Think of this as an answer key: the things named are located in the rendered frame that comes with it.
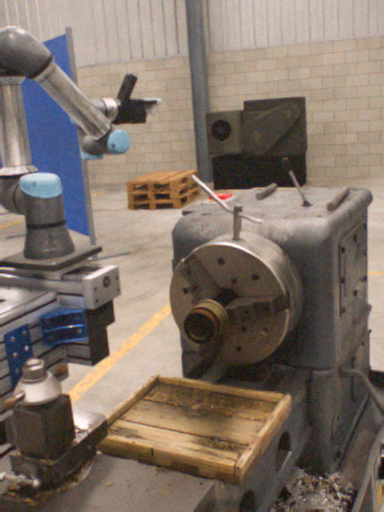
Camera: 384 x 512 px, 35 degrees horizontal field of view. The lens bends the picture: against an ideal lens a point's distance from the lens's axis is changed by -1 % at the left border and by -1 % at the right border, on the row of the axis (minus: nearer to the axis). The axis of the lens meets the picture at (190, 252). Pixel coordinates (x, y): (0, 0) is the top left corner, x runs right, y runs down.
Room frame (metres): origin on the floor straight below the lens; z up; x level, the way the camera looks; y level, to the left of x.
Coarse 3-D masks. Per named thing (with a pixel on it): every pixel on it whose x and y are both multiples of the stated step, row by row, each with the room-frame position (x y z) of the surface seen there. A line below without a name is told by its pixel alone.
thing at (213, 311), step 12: (204, 300) 1.31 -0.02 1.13; (192, 312) 1.27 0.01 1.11; (204, 312) 1.25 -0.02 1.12; (216, 312) 1.27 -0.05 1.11; (192, 324) 1.28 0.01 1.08; (204, 324) 1.32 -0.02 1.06; (216, 324) 1.25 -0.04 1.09; (228, 324) 1.28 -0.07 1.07; (192, 336) 1.26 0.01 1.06; (204, 336) 1.26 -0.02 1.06; (216, 336) 1.26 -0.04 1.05
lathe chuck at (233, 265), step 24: (216, 240) 1.43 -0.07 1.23; (216, 264) 1.39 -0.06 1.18; (240, 264) 1.36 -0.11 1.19; (264, 264) 1.33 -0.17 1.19; (240, 288) 1.36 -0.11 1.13; (264, 288) 1.34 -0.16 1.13; (288, 288) 1.34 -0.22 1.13; (288, 312) 1.31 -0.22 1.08; (240, 336) 1.37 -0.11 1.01; (264, 336) 1.34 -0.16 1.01; (216, 360) 1.40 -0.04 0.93; (240, 360) 1.37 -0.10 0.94
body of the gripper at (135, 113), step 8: (128, 104) 2.10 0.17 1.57; (136, 104) 2.10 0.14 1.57; (120, 112) 2.06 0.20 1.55; (128, 112) 2.10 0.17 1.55; (136, 112) 2.10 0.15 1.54; (144, 112) 2.12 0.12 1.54; (120, 120) 2.08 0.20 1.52; (128, 120) 2.11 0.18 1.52; (136, 120) 2.10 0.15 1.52; (144, 120) 2.12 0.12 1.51
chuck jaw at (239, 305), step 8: (256, 296) 1.35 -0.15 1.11; (264, 296) 1.33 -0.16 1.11; (272, 296) 1.32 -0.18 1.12; (280, 296) 1.32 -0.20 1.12; (232, 304) 1.32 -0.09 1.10; (240, 304) 1.31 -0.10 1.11; (248, 304) 1.30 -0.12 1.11; (256, 304) 1.30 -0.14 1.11; (264, 304) 1.29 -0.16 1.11; (272, 304) 1.29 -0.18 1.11; (280, 304) 1.32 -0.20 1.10; (288, 304) 1.34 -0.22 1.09; (232, 312) 1.29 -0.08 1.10; (240, 312) 1.30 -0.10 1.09; (248, 312) 1.29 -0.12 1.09; (256, 312) 1.30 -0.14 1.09; (264, 312) 1.30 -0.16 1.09; (272, 312) 1.29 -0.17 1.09; (232, 320) 1.29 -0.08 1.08; (240, 320) 1.30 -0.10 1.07; (248, 320) 1.29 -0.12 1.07
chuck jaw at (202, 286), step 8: (192, 256) 1.42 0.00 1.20; (192, 264) 1.38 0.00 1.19; (200, 264) 1.41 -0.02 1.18; (184, 272) 1.39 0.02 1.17; (192, 272) 1.38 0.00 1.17; (200, 272) 1.38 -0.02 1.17; (192, 280) 1.38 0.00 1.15; (200, 280) 1.36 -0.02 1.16; (208, 280) 1.38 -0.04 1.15; (192, 288) 1.36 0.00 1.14; (200, 288) 1.35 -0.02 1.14; (208, 288) 1.36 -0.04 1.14; (216, 288) 1.38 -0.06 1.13; (224, 288) 1.40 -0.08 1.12; (200, 296) 1.33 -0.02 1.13; (208, 296) 1.33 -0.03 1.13; (216, 296) 1.35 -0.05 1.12
